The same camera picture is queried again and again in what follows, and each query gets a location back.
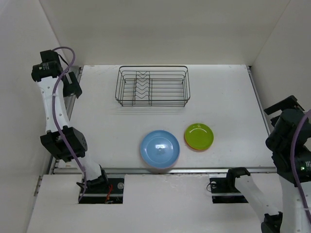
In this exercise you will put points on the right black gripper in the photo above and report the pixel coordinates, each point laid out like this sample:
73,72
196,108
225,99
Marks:
291,101

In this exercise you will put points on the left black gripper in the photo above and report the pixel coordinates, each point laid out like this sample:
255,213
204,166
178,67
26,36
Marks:
72,88

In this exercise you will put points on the wire dish rack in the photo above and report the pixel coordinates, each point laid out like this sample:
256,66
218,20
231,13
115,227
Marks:
153,85

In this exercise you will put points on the green plate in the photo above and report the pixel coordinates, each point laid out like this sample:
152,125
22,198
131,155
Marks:
199,135

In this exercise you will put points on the orange plate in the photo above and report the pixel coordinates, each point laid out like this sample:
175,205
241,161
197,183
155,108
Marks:
198,149

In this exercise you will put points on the blue plate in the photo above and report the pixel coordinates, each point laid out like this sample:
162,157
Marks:
160,149

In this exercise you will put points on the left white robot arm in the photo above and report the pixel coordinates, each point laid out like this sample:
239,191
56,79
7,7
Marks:
61,139

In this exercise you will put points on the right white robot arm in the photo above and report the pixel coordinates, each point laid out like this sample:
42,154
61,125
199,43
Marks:
292,159

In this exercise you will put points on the aluminium rail front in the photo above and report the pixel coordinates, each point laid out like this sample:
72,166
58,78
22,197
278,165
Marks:
146,171

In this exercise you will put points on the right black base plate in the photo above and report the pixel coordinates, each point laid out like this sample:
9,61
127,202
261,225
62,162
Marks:
222,193

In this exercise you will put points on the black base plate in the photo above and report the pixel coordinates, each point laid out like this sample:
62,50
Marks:
222,193
109,194

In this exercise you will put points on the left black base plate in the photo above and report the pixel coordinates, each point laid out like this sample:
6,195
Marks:
109,194

